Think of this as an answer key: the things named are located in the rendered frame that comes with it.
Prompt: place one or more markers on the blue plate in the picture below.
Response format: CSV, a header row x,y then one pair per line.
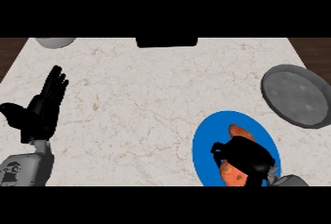
x,y
207,145

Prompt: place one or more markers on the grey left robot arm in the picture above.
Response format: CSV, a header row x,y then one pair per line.
x,y
26,167

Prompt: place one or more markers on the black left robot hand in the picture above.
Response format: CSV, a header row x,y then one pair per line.
x,y
38,112

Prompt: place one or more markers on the grey pan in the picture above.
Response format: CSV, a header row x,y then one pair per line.
x,y
294,96

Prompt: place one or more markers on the grey bowl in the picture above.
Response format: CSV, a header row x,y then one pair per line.
x,y
54,41

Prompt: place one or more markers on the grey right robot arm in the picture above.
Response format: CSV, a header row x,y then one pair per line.
x,y
283,179

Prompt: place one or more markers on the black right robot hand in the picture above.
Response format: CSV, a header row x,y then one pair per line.
x,y
245,154

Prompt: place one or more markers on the orange squash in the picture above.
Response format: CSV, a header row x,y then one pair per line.
x,y
235,175

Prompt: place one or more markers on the black appliance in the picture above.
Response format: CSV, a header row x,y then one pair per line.
x,y
167,42

